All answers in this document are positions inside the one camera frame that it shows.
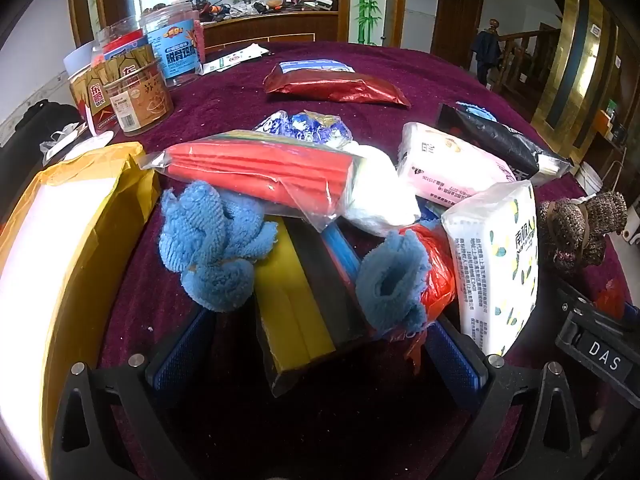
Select maroon velvet tablecloth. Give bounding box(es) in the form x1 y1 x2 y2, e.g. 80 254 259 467
97 41 632 480

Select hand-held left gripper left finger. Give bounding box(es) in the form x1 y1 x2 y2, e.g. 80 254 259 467
50 305 217 480

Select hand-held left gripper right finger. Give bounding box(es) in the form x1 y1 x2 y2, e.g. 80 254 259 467
429 319 584 480

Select white bucket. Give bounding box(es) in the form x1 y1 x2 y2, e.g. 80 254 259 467
574 160 614 197

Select white paper leaflets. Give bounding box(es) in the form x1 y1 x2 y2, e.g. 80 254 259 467
201 44 271 77

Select yellow cardboard box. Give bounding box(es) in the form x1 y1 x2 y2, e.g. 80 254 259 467
0 141 162 478

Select blue white flat packet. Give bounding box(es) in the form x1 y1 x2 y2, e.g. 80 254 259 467
278 59 356 77

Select wooden stair railing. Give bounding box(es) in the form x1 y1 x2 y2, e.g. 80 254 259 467
487 19 563 106

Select yellow black blue sponge pack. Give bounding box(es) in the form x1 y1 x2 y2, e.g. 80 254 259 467
254 214 377 397

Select red foil packet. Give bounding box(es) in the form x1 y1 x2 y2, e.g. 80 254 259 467
263 62 412 109

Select light blue cloth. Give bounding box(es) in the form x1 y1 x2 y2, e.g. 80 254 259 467
455 101 499 122

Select blue white patterned bag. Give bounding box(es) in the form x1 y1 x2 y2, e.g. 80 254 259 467
254 109 354 150

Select clear packet of coloured cloths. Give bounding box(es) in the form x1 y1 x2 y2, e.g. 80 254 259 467
137 131 357 234

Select wooden door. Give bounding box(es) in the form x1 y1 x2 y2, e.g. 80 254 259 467
431 0 487 70

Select leaf print tissue pack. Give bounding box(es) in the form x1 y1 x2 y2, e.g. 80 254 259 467
440 179 540 359

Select blue label red lid jar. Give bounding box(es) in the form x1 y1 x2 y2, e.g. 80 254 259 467
138 0 206 92

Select blue terry towel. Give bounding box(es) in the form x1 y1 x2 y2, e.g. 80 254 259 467
356 229 434 335
159 179 279 314

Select orange plastic bag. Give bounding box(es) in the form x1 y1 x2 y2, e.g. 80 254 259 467
594 279 629 319

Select black plastic packet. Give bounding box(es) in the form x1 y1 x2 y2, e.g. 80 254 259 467
434 103 572 187

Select pink white tissue pack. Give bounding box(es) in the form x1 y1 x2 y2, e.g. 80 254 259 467
397 121 517 207

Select black sofa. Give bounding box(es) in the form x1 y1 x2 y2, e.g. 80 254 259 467
0 101 83 221

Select blue box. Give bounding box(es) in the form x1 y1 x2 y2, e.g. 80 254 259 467
417 197 451 222

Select brown label plastic jar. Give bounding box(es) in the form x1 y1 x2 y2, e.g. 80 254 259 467
101 29 176 137

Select brown knitted sock bundle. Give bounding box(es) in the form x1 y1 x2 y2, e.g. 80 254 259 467
536 191 629 277

